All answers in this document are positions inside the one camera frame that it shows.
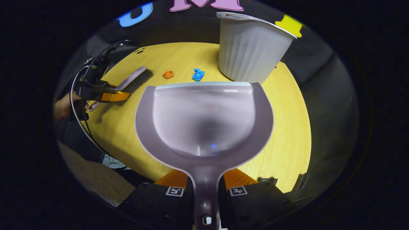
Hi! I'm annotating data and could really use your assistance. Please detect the grey-purple plastic dustpan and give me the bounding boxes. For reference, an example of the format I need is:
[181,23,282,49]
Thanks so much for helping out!
[134,81,275,230]

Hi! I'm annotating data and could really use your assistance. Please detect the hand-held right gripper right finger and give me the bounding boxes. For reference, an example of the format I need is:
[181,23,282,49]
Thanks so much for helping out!
[218,168,292,230]

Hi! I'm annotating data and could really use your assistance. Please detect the black desk edge bracket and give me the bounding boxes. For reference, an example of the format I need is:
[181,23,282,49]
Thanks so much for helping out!
[293,172,310,192]
[257,176,279,186]

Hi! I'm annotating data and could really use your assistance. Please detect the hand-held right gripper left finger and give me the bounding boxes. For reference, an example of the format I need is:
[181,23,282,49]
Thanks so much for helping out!
[118,169,196,230]

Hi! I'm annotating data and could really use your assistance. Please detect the black backdrop cloth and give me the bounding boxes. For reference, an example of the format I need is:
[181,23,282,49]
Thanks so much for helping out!
[54,0,360,205]

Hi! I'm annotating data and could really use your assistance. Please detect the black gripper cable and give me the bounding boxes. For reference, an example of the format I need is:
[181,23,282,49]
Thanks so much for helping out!
[81,39,131,154]

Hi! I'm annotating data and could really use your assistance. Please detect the small grey-purple broom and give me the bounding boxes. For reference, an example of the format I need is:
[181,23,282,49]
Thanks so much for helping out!
[88,66,154,112]

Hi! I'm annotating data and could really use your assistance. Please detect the white ribbed garbage bin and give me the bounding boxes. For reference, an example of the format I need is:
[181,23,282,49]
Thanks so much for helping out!
[216,12,298,84]

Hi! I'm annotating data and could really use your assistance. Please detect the blue paper scrap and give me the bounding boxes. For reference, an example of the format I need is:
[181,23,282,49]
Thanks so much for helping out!
[191,68,205,82]

